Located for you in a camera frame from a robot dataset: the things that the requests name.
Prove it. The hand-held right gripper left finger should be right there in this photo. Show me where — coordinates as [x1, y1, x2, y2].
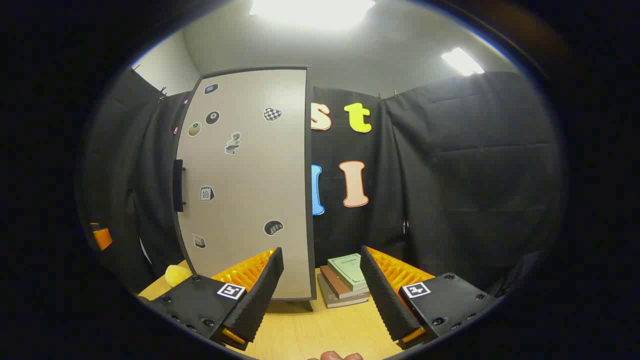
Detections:
[137, 246, 285, 351]

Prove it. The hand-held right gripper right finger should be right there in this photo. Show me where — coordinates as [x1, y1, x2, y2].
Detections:
[360, 245, 501, 350]

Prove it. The black door handle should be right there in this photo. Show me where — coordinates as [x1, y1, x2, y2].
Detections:
[173, 160, 187, 212]

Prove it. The grey cabinet door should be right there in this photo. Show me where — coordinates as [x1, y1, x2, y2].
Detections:
[175, 69, 308, 300]

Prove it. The dark grey cabinet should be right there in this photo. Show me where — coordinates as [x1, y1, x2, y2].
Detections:
[172, 65, 317, 312]

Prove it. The brown book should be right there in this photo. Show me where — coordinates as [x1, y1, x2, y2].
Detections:
[320, 265, 370, 301]

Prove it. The grey book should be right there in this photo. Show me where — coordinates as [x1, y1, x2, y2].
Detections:
[316, 274, 371, 309]

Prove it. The pale yellow bun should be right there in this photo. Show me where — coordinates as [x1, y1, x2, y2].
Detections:
[165, 265, 193, 288]

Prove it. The black backdrop cloth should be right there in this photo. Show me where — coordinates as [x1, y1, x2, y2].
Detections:
[80, 67, 566, 301]

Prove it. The ceiling light panel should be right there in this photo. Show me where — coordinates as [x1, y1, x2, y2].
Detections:
[441, 47, 486, 77]
[249, 0, 377, 30]

